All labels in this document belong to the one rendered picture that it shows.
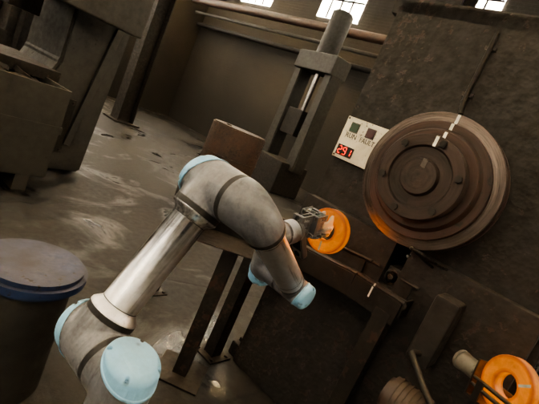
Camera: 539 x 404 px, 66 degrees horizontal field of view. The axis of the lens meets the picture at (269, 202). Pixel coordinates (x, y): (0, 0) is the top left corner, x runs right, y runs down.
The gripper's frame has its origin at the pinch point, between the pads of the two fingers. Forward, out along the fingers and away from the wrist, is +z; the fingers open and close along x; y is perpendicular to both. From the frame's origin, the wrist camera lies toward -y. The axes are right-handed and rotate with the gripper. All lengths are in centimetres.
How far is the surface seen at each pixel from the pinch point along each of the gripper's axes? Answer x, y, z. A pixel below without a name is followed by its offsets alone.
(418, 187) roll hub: -19.1, 21.3, 12.4
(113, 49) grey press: 271, 14, 51
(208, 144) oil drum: 247, -61, 146
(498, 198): -39, 25, 23
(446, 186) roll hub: -26.3, 24.4, 15.1
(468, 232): -36.5, 12.6, 19.7
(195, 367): 32, -81, -19
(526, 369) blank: -67, -7, 0
